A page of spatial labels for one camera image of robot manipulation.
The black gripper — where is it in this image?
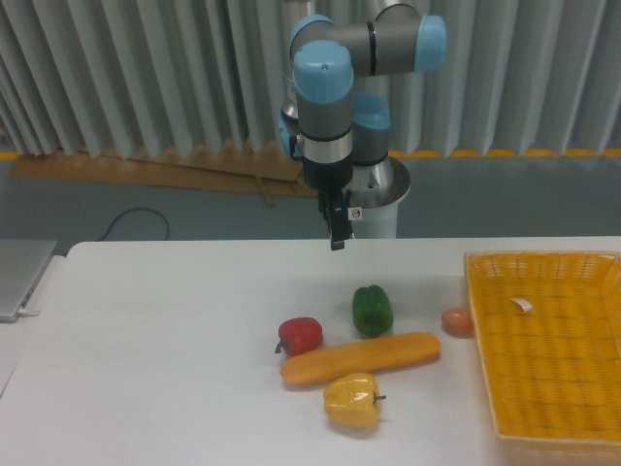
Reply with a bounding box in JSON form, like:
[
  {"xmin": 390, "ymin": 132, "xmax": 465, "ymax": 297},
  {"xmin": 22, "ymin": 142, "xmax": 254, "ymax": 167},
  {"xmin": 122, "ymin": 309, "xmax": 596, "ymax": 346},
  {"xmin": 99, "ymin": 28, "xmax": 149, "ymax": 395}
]
[{"xmin": 304, "ymin": 159, "xmax": 352, "ymax": 250}]

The long orange bread loaf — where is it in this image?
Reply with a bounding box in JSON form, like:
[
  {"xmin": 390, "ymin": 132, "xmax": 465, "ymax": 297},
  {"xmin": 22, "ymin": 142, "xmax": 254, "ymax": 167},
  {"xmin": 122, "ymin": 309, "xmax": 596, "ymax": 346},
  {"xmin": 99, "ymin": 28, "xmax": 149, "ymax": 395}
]
[{"xmin": 279, "ymin": 332, "xmax": 441, "ymax": 386}]

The brown egg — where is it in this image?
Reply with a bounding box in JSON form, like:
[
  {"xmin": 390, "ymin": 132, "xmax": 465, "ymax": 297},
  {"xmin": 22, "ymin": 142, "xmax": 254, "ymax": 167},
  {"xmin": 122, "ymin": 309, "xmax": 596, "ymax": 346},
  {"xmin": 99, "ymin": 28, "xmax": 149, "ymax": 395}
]
[{"xmin": 441, "ymin": 308, "xmax": 474, "ymax": 338}]

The yellow bell pepper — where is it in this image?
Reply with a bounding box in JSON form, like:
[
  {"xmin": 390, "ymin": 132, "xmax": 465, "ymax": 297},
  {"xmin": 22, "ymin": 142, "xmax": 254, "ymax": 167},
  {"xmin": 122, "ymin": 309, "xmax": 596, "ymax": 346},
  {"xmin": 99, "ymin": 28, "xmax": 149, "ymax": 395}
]
[{"xmin": 323, "ymin": 373, "xmax": 386, "ymax": 428}]

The yellow woven basket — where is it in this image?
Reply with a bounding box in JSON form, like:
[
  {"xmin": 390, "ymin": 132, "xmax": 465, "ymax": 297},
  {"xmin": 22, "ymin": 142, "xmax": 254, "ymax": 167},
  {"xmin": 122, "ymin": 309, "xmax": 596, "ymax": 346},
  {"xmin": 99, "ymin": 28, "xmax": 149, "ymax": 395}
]
[{"xmin": 464, "ymin": 250, "xmax": 620, "ymax": 448}]

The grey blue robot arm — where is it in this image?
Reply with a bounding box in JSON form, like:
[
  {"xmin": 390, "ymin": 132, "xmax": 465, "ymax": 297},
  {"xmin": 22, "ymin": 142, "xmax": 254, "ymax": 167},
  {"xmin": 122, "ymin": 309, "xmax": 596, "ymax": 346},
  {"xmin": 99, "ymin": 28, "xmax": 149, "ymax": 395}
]
[{"xmin": 278, "ymin": 1, "xmax": 448, "ymax": 250}]

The brown cardboard sheet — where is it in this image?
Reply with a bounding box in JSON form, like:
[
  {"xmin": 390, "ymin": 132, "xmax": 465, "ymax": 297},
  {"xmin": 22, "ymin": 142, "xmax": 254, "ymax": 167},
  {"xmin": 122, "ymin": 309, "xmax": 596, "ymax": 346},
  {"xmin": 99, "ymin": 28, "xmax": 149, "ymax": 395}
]
[{"xmin": 10, "ymin": 141, "xmax": 315, "ymax": 206}]

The green bell pepper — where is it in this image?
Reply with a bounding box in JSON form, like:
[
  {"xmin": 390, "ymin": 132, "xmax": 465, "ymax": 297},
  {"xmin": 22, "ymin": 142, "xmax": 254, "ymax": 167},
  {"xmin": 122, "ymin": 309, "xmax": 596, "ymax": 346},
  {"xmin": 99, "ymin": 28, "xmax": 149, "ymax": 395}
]
[{"xmin": 351, "ymin": 284, "xmax": 394, "ymax": 338}]

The red bell pepper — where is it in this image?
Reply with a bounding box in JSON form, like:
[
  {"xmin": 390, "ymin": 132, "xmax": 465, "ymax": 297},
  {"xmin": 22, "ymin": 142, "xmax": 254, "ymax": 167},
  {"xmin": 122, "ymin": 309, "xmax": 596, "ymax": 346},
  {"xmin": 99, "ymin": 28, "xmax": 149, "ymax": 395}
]
[{"xmin": 275, "ymin": 316, "xmax": 323, "ymax": 356}]

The white paper label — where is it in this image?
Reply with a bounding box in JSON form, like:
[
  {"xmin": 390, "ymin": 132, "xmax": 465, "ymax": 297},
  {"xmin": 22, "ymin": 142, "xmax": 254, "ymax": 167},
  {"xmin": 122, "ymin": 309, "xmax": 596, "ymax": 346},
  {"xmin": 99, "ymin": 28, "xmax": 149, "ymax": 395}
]
[{"xmin": 510, "ymin": 298, "xmax": 533, "ymax": 313}]

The silver laptop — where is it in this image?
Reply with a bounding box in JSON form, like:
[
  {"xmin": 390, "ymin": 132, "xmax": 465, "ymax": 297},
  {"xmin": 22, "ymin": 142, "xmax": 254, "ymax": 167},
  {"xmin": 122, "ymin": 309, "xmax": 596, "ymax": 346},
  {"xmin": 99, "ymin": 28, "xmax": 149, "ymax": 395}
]
[{"xmin": 1, "ymin": 239, "xmax": 56, "ymax": 323}]

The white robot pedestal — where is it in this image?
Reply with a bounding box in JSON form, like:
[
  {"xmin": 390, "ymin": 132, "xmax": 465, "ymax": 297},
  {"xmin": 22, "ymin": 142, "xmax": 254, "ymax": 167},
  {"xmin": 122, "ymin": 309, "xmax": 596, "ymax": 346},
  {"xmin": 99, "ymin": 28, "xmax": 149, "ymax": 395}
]
[{"xmin": 345, "ymin": 156, "xmax": 410, "ymax": 239}]

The black floor cable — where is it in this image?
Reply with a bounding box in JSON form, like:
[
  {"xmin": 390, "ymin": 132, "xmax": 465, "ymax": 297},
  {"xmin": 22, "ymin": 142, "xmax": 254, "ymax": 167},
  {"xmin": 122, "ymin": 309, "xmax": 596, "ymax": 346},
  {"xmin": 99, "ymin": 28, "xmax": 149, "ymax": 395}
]
[{"xmin": 98, "ymin": 207, "xmax": 171, "ymax": 241}]

